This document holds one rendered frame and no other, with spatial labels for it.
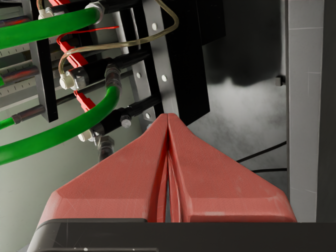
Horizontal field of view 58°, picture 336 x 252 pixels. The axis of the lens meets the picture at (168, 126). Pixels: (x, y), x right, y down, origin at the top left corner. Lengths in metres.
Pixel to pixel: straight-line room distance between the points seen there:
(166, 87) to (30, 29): 0.29
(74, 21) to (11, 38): 0.05
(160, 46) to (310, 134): 0.24
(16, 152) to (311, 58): 0.31
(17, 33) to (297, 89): 0.31
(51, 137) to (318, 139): 0.31
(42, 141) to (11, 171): 0.49
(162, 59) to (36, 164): 0.41
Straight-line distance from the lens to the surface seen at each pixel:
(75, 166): 0.80
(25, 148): 0.25
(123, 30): 0.51
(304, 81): 0.40
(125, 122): 0.45
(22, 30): 0.25
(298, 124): 0.42
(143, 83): 0.54
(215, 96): 0.64
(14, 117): 0.62
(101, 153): 0.37
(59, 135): 0.25
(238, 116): 0.62
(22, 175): 0.75
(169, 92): 0.50
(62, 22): 0.26
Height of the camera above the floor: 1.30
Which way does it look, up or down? 36 degrees down
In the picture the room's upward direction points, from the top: 121 degrees counter-clockwise
